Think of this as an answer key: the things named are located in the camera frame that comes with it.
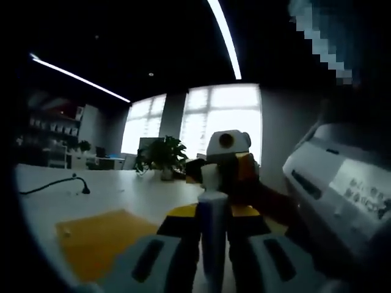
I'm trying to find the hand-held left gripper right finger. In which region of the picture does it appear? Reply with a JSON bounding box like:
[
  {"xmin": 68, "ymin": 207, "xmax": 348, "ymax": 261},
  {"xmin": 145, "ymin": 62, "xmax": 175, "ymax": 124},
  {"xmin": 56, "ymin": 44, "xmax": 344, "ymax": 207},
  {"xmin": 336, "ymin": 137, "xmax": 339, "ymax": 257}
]
[{"xmin": 226, "ymin": 204, "xmax": 352, "ymax": 293}]

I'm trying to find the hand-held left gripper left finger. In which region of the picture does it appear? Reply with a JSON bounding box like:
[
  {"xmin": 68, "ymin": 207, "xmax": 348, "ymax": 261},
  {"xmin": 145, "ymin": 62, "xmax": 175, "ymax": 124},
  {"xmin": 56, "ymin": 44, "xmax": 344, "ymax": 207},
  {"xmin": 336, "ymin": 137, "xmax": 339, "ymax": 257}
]
[{"xmin": 78, "ymin": 204, "xmax": 202, "ymax": 293}]

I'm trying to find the white toothpaste cap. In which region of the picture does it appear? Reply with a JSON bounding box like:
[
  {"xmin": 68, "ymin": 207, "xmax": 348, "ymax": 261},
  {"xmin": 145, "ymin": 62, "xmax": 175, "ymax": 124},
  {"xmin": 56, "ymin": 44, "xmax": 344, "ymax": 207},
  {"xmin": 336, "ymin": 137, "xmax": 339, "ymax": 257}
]
[{"xmin": 201, "ymin": 164, "xmax": 220, "ymax": 192}]

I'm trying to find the small yellow wooden board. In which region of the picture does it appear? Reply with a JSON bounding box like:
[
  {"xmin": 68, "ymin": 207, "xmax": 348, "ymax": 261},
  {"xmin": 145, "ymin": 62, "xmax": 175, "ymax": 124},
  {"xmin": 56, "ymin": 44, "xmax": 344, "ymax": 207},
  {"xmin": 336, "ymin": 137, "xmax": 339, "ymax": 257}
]
[{"xmin": 54, "ymin": 208, "xmax": 160, "ymax": 285}]

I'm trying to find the white toothpaste tube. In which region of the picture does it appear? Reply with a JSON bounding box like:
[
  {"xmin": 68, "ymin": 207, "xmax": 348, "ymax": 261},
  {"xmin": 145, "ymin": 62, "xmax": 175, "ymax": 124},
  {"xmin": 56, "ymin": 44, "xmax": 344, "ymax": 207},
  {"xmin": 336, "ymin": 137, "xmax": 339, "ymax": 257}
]
[{"xmin": 197, "ymin": 189, "xmax": 229, "ymax": 293}]

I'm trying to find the bright window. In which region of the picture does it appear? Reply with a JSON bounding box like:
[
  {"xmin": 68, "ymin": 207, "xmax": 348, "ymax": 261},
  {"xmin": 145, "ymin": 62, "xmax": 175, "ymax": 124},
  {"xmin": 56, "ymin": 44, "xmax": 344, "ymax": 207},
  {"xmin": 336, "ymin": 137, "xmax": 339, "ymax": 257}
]
[
  {"xmin": 179, "ymin": 84, "xmax": 264, "ymax": 166},
  {"xmin": 120, "ymin": 93, "xmax": 168, "ymax": 156}
]

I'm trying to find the large potted plant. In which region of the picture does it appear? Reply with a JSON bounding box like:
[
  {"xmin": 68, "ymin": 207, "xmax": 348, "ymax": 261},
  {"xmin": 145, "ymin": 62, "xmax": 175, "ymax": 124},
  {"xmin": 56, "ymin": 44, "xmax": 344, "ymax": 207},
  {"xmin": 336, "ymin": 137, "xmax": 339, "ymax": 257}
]
[{"xmin": 133, "ymin": 135, "xmax": 189, "ymax": 181}]

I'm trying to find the dark desktop monitor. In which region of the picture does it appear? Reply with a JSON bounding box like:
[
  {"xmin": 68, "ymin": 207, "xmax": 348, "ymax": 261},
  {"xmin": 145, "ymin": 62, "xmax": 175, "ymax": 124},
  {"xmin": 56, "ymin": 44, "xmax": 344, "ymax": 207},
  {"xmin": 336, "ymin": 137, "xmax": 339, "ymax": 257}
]
[{"xmin": 139, "ymin": 137, "xmax": 166, "ymax": 153}]

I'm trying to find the white table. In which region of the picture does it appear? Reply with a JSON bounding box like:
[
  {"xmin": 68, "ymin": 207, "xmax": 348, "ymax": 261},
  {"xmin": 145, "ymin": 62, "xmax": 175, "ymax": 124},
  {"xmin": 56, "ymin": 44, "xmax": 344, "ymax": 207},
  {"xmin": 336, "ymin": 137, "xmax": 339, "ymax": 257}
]
[{"xmin": 13, "ymin": 164, "xmax": 211, "ymax": 293}]

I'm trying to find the white low cabinet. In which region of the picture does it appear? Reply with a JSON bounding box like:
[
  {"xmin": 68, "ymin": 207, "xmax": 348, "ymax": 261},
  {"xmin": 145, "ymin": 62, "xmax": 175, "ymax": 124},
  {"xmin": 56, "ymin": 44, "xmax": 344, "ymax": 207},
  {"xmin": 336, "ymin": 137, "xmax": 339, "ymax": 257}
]
[{"xmin": 68, "ymin": 154, "xmax": 126, "ymax": 171}]

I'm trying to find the long ceiling light strip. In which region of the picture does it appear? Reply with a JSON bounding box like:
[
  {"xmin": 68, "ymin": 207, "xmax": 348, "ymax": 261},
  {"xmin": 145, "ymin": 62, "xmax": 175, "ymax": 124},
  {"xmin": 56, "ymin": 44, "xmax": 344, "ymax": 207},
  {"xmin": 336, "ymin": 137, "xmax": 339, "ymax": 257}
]
[
  {"xmin": 29, "ymin": 52, "xmax": 132, "ymax": 104},
  {"xmin": 206, "ymin": 0, "xmax": 243, "ymax": 81}
]

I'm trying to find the shelf with white boxes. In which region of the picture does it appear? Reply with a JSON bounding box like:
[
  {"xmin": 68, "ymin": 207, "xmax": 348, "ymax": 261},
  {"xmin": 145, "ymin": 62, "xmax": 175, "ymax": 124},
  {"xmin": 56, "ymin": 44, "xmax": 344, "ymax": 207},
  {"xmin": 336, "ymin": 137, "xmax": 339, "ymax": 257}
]
[{"xmin": 18, "ymin": 103, "xmax": 84, "ymax": 168}]

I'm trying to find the black cable with plug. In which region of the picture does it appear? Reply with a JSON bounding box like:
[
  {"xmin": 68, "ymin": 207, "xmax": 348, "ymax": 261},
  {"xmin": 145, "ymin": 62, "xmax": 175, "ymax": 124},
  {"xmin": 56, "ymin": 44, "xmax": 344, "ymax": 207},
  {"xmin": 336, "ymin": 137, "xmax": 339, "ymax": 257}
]
[{"xmin": 19, "ymin": 173, "xmax": 91, "ymax": 196}]

